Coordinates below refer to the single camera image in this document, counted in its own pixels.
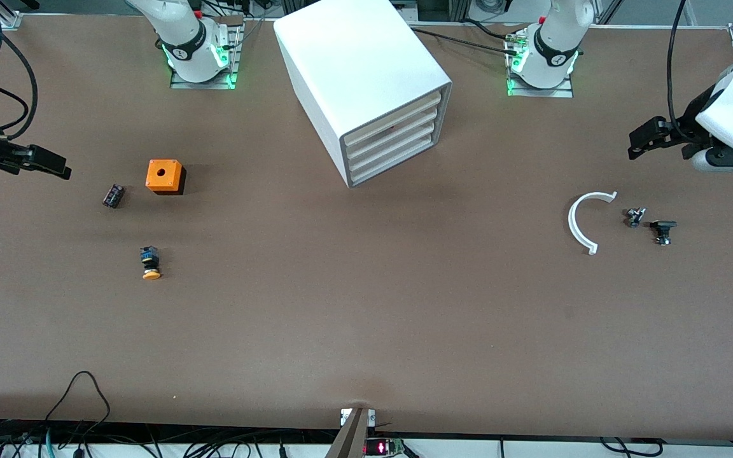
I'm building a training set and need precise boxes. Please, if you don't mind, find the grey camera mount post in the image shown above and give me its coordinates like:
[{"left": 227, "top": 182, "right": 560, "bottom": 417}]
[{"left": 325, "top": 407, "right": 377, "bottom": 458}]

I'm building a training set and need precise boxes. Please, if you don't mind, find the white empty drawer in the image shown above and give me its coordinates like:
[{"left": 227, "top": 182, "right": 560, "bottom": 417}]
[
  {"left": 349, "top": 140, "right": 436, "bottom": 186},
  {"left": 347, "top": 124, "right": 437, "bottom": 174},
  {"left": 341, "top": 90, "right": 444, "bottom": 146}
]

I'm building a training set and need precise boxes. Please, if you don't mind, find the white drawer holding button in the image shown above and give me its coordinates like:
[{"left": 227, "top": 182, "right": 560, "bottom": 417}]
[{"left": 346, "top": 108, "right": 439, "bottom": 161}]

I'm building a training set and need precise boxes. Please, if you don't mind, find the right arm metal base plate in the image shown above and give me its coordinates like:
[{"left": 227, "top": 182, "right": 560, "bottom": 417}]
[{"left": 169, "top": 16, "right": 244, "bottom": 90}]

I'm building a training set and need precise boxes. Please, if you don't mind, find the yellow push button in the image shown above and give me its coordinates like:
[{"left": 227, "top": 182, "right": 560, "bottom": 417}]
[{"left": 139, "top": 246, "right": 162, "bottom": 281}]

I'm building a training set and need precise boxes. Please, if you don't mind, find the black cable behind cabinet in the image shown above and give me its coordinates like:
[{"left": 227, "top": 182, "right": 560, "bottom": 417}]
[{"left": 410, "top": 27, "right": 521, "bottom": 54}]

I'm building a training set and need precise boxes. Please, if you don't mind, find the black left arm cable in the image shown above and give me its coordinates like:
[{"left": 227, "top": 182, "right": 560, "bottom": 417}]
[{"left": 667, "top": 0, "right": 698, "bottom": 137}]

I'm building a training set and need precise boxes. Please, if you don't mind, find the orange box with hole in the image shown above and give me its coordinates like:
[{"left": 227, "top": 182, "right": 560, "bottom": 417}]
[{"left": 145, "top": 159, "right": 187, "bottom": 196}]

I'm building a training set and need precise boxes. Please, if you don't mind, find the device with red display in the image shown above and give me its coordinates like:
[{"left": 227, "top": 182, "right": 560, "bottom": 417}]
[{"left": 365, "top": 438, "right": 407, "bottom": 457}]

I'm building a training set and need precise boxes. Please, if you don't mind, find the white curved plastic arc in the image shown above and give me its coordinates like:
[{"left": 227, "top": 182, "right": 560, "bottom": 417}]
[{"left": 568, "top": 191, "right": 618, "bottom": 256}]

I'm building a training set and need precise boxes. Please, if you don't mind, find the black looped cable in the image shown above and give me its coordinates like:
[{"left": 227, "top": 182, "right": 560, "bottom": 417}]
[{"left": 44, "top": 371, "right": 111, "bottom": 426}]

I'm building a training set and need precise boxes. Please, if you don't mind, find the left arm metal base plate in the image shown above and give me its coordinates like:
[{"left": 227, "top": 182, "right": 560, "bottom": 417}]
[{"left": 506, "top": 25, "right": 575, "bottom": 99}]

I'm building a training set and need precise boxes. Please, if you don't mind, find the white drawer cabinet housing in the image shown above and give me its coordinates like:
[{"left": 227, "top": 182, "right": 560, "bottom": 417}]
[{"left": 273, "top": 0, "right": 454, "bottom": 189}]

